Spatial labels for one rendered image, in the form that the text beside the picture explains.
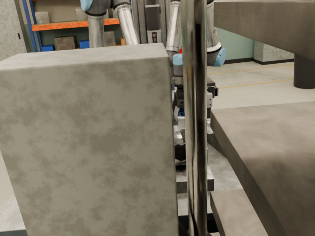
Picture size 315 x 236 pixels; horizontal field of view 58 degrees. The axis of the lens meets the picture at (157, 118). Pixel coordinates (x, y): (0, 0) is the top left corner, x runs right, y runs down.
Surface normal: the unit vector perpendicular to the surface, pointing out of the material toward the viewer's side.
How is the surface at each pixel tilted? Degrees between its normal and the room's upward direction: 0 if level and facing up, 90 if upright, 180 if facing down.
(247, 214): 0
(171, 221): 90
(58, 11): 90
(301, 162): 0
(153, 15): 90
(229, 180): 0
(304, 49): 90
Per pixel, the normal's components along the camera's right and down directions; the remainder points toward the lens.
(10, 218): -0.07, -0.92
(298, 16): -1.00, 0.08
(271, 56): 0.16, 0.37
